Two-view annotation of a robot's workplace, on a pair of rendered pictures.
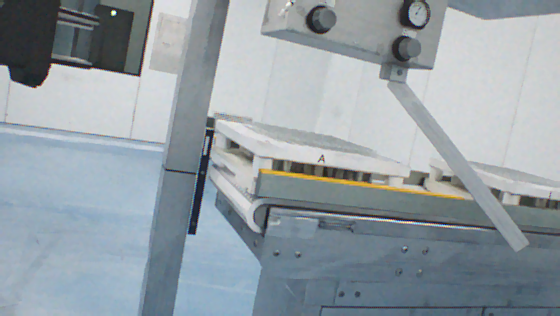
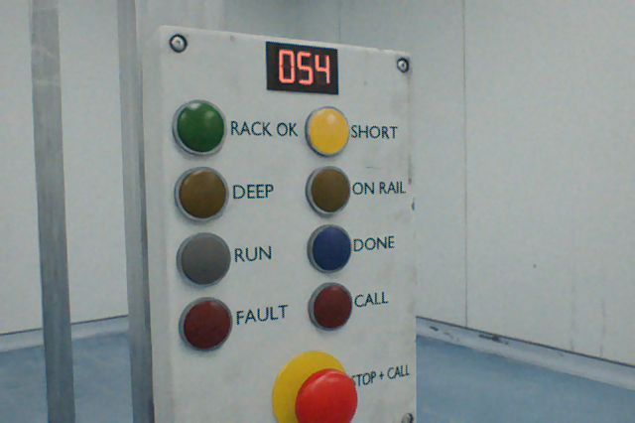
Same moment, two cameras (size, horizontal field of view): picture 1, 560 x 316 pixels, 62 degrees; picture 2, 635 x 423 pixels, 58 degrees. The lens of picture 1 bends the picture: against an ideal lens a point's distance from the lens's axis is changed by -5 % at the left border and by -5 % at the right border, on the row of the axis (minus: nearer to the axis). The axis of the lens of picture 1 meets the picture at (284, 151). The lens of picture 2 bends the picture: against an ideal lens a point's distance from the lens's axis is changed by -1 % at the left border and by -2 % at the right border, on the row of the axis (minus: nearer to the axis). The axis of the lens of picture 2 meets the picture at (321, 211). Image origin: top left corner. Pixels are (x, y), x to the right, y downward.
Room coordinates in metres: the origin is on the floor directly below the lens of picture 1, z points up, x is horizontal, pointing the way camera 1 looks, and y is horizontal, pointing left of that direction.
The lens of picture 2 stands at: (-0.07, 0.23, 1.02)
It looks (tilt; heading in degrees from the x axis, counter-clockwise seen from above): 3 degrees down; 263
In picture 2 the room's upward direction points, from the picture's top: 1 degrees counter-clockwise
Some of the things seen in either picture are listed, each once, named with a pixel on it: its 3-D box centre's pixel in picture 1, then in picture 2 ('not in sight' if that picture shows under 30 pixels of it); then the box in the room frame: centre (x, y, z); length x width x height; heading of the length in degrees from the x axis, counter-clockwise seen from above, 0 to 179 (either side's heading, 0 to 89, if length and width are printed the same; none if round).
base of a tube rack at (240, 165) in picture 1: (299, 175); not in sight; (0.78, -0.03, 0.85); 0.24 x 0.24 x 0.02; 23
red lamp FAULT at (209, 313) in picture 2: not in sight; (206, 325); (-0.04, -0.09, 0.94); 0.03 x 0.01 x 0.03; 22
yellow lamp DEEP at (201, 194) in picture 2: not in sight; (202, 194); (-0.04, -0.09, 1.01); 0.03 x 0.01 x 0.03; 22
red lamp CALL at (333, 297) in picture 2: not in sight; (332, 307); (-0.12, -0.12, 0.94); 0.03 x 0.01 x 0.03; 22
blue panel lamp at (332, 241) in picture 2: not in sight; (331, 248); (-0.12, -0.12, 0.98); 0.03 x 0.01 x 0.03; 22
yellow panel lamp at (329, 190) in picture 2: not in sight; (329, 190); (-0.12, -0.12, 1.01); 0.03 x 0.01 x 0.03; 22
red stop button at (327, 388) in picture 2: not in sight; (316, 395); (-0.10, -0.11, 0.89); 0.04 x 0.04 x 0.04; 22
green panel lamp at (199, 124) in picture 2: not in sight; (200, 127); (-0.04, -0.09, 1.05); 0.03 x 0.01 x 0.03; 22
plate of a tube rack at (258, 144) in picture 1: (305, 146); not in sight; (0.78, -0.03, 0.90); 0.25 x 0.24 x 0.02; 23
